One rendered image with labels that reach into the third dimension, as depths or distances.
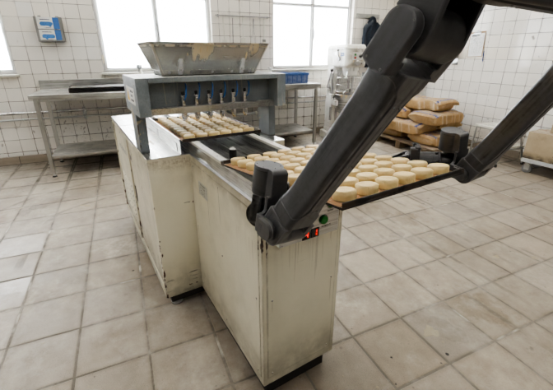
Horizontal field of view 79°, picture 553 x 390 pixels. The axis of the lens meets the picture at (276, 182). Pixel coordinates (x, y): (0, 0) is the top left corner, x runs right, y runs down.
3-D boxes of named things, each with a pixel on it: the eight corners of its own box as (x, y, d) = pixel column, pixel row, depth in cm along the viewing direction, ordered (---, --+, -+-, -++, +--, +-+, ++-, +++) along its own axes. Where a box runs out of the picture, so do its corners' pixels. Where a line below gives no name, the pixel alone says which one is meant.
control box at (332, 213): (273, 243, 108) (273, 205, 103) (332, 225, 119) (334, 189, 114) (280, 249, 105) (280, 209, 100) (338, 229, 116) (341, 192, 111)
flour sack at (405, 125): (378, 127, 503) (380, 115, 497) (399, 124, 522) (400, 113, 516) (418, 136, 445) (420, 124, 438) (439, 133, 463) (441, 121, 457)
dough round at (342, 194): (361, 198, 68) (361, 189, 68) (343, 204, 66) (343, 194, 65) (345, 193, 72) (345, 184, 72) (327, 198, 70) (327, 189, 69)
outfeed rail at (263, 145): (176, 110, 271) (175, 102, 269) (180, 110, 273) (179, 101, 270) (344, 192, 111) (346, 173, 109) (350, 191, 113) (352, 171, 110)
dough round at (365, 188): (381, 190, 73) (381, 182, 72) (375, 197, 69) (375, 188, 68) (359, 188, 75) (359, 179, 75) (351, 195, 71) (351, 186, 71)
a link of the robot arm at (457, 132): (463, 183, 90) (484, 174, 93) (471, 142, 84) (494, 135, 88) (426, 168, 99) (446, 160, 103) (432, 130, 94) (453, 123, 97)
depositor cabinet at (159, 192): (128, 217, 278) (110, 116, 248) (211, 199, 313) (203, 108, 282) (169, 312, 176) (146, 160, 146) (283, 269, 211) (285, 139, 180)
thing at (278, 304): (202, 298, 186) (187, 141, 154) (257, 278, 202) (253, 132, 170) (263, 404, 130) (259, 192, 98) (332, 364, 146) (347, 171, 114)
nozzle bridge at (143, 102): (132, 143, 172) (121, 74, 160) (257, 128, 207) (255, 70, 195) (146, 160, 146) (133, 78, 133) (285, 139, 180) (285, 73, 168)
